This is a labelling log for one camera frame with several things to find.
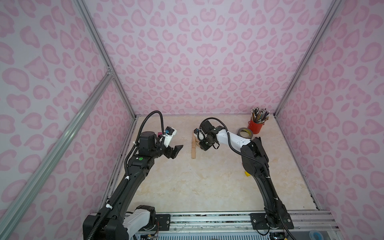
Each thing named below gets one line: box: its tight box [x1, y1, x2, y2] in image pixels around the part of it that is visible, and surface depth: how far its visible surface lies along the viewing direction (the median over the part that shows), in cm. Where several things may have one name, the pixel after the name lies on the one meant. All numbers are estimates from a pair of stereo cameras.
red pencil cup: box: [247, 120, 265, 134], surface depth 106 cm
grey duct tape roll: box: [237, 127, 253, 140], surface depth 110 cm
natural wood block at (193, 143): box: [191, 139, 197, 148], surface depth 104 cm
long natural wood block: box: [191, 147, 196, 160], surface depth 100 cm
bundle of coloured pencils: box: [251, 107, 270, 124], surface depth 100 cm
